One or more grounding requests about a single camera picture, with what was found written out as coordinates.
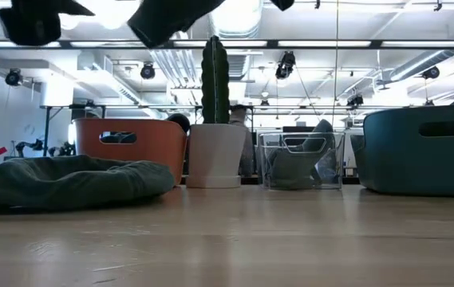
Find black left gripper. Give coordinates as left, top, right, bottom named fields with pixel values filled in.
left=0, top=0, right=96, bottom=47

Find blackish dark cap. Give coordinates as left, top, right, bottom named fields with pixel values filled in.
left=127, top=0, right=227, bottom=49

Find navy blue cap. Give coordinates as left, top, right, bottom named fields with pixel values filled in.
left=100, top=133, right=137, bottom=145

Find teal plastic bin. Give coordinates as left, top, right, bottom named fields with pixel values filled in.
left=355, top=104, right=454, bottom=198

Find black ceiling spotlight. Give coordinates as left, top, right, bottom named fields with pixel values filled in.
left=421, top=65, right=441, bottom=81
left=4, top=68, right=24, bottom=87
left=140, top=62, right=157, bottom=81
left=274, top=51, right=297, bottom=81
left=345, top=94, right=365, bottom=108

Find white box cabinet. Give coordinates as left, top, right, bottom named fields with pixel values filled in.
left=40, top=77, right=75, bottom=108

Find green cactus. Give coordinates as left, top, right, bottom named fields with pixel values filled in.
left=200, top=35, right=231, bottom=125

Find person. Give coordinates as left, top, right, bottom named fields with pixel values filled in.
left=166, top=112, right=191, bottom=135
left=229, top=104, right=256, bottom=177

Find clear plastic bin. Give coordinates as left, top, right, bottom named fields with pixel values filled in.
left=257, top=132, right=346, bottom=191

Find orange plastic bin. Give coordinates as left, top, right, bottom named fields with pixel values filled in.
left=73, top=118, right=188, bottom=187

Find white hexagonal plant pot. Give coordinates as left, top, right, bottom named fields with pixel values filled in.
left=186, top=123, right=248, bottom=190

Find thin hanging cable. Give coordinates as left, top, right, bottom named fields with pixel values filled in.
left=331, top=0, right=340, bottom=129

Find black background table frame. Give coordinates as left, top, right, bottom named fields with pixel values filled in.
left=39, top=103, right=255, bottom=157

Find black metal table frame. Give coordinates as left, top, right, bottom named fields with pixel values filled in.
left=178, top=175, right=361, bottom=186

